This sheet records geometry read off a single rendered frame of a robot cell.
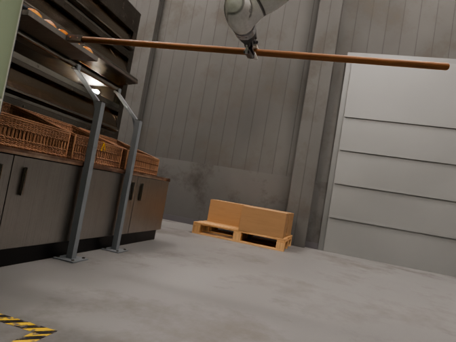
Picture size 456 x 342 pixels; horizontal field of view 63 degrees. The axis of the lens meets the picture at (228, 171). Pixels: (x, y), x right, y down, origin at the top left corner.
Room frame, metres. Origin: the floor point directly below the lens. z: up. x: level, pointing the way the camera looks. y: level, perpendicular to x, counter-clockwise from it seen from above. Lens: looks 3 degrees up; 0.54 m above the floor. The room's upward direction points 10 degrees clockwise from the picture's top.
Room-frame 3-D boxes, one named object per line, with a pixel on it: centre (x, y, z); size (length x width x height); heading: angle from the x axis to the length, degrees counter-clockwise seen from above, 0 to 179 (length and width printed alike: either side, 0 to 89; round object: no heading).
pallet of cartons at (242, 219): (4.64, -0.33, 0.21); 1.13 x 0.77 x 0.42; 75
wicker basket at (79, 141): (2.50, 1.08, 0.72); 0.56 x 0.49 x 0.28; 166
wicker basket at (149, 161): (3.10, 0.92, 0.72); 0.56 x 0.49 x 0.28; 164
